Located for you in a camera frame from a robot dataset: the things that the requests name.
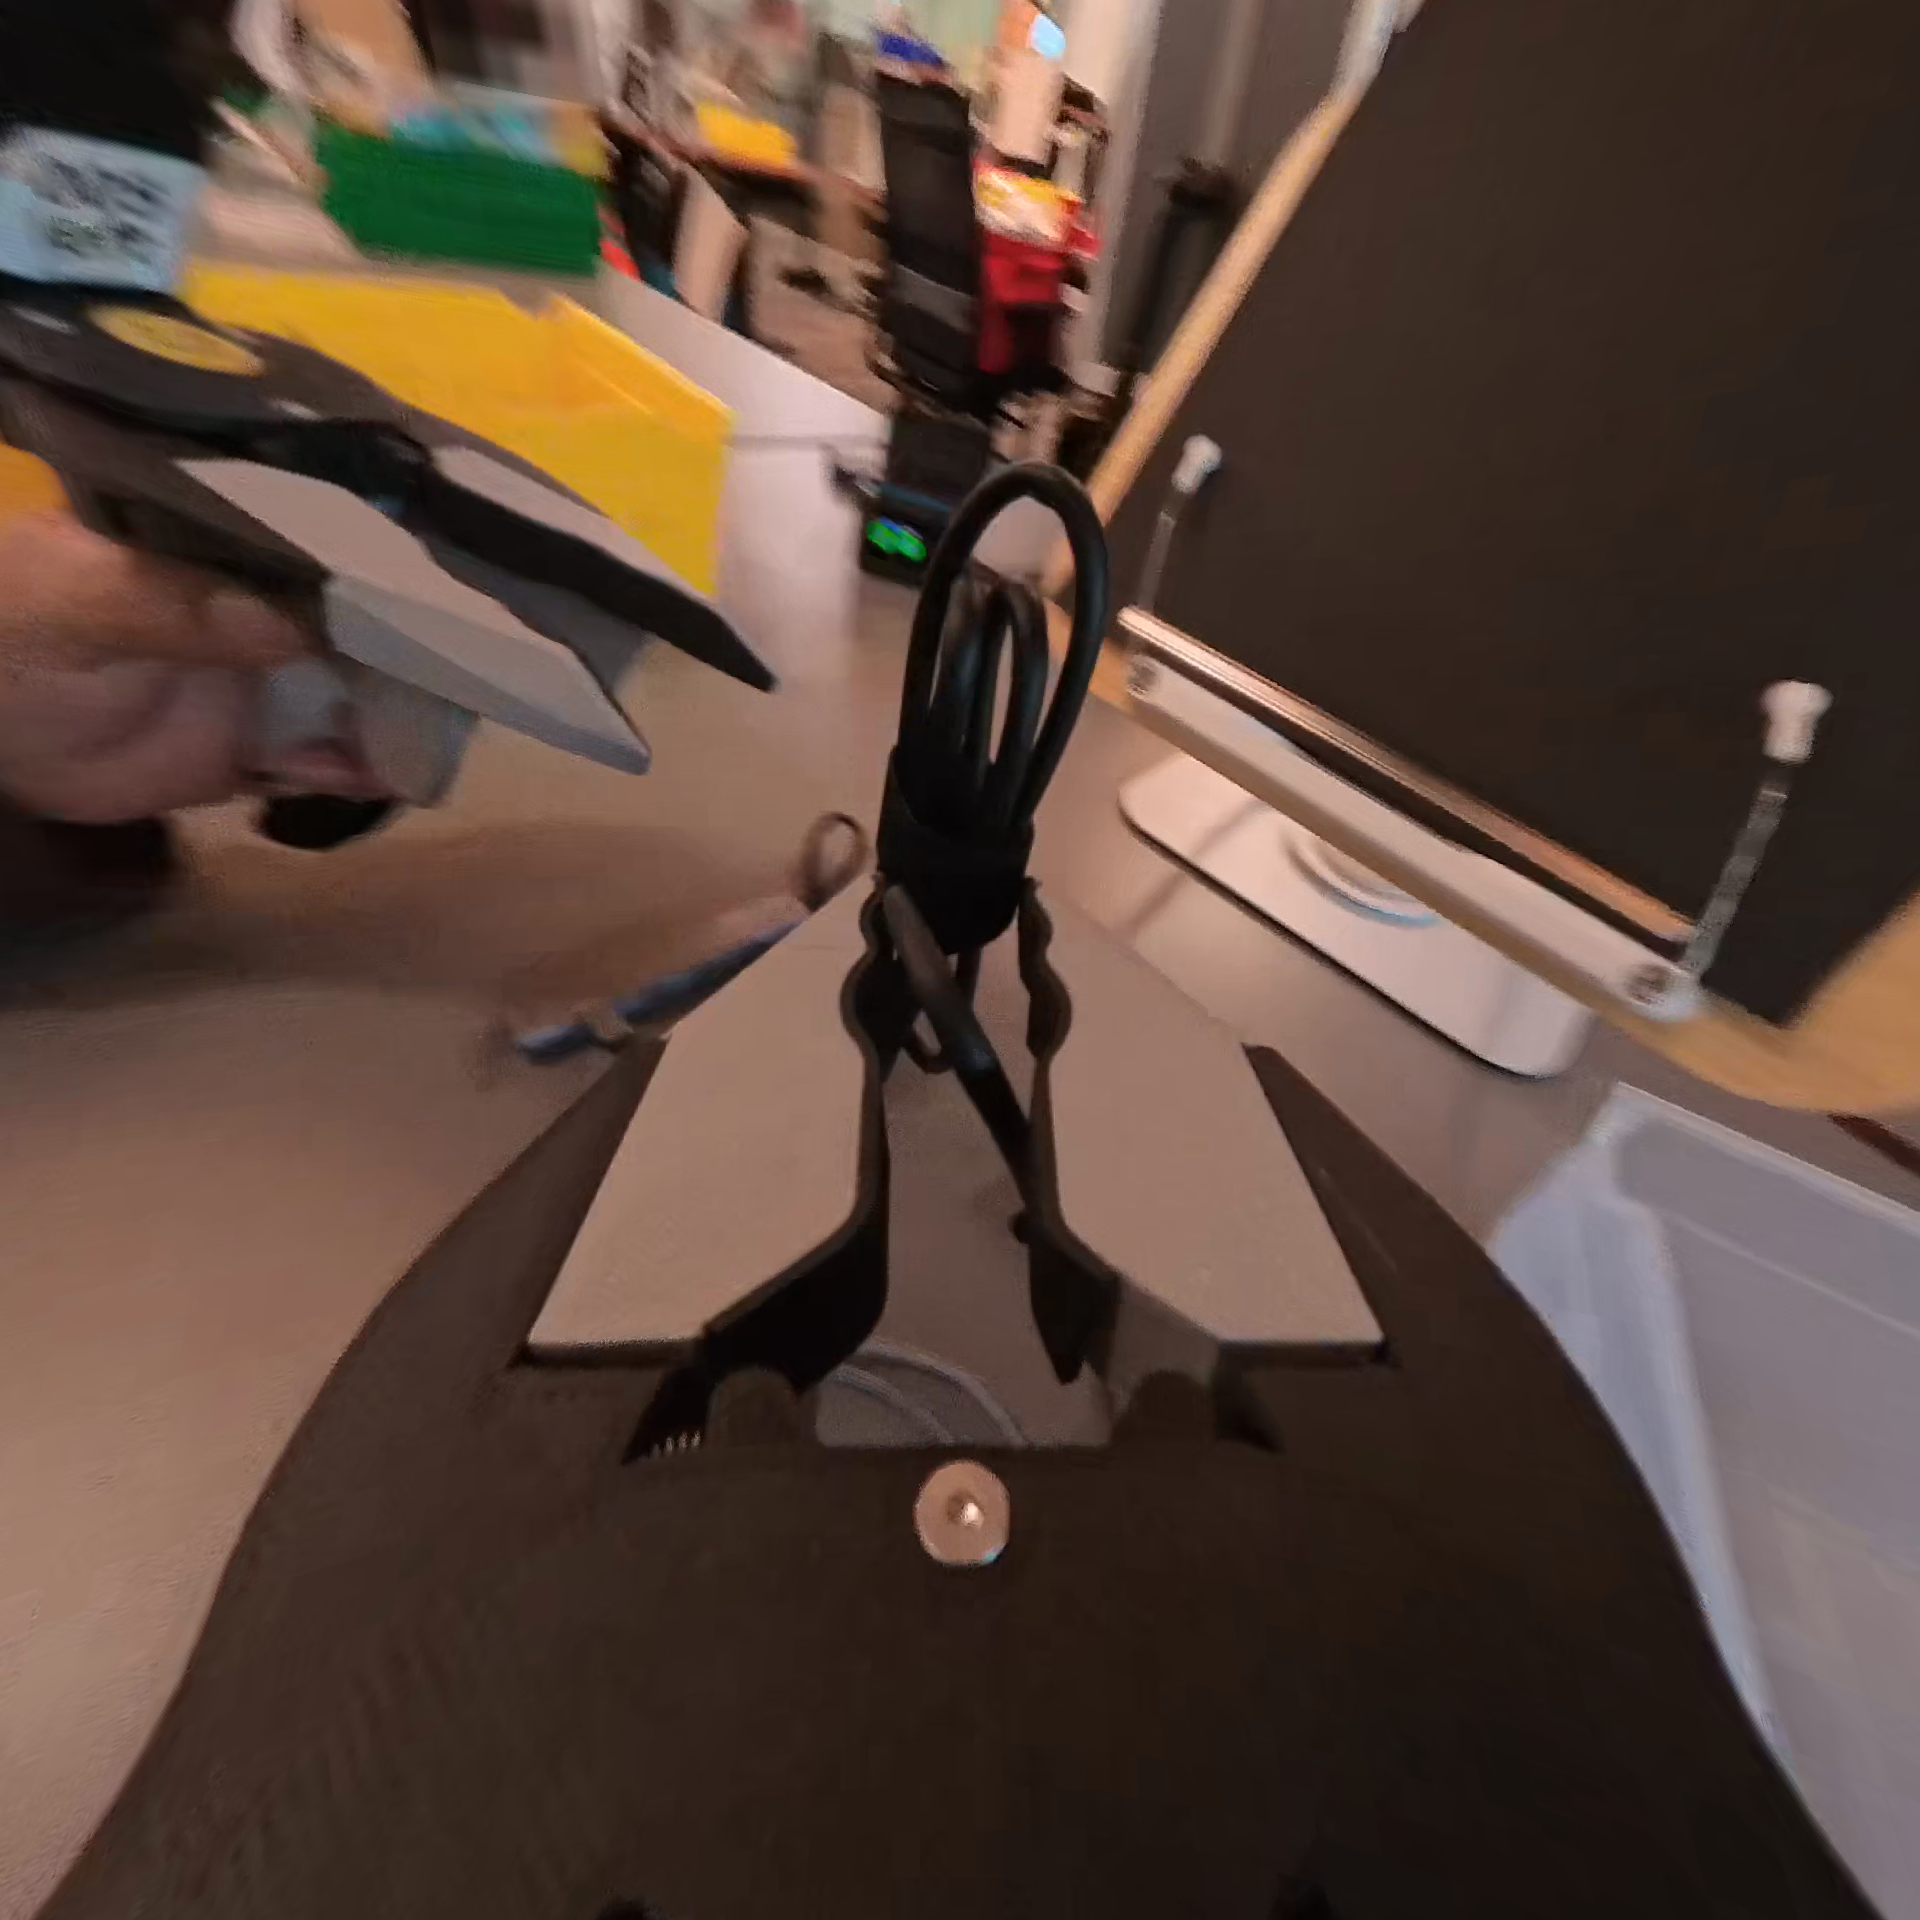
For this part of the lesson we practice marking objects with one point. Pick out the black office chair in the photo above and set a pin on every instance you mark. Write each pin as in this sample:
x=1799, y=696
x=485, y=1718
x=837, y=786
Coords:
x=922, y=225

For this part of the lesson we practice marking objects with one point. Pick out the black panel with wooden edge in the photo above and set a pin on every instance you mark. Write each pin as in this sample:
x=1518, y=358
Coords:
x=1500, y=376

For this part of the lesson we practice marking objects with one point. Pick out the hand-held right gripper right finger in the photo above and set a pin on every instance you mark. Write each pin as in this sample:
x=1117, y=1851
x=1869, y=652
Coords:
x=1185, y=1185

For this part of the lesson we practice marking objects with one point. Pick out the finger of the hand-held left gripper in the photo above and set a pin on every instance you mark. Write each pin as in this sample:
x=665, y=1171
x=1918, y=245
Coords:
x=450, y=660
x=511, y=493

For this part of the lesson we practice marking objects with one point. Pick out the black charger with green lights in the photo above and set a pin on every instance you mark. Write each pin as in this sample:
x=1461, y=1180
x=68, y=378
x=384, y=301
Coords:
x=897, y=541

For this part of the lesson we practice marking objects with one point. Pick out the clear plastic bin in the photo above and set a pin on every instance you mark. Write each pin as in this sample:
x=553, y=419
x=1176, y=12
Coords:
x=1770, y=1348

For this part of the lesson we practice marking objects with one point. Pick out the person's left hand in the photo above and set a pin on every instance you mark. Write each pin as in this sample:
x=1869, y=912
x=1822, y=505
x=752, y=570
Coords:
x=120, y=675

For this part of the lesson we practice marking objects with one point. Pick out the green plastic crate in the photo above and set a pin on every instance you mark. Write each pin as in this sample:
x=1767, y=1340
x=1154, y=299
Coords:
x=450, y=201

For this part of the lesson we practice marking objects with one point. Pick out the grey usb hub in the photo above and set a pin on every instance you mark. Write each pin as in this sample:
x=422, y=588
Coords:
x=676, y=989

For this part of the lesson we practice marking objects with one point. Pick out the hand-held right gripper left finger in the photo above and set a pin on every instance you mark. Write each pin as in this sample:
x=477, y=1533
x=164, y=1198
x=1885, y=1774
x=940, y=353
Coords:
x=704, y=1185

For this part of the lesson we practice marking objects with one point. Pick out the yellow plastic bin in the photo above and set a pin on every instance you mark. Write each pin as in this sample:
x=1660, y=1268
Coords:
x=570, y=388

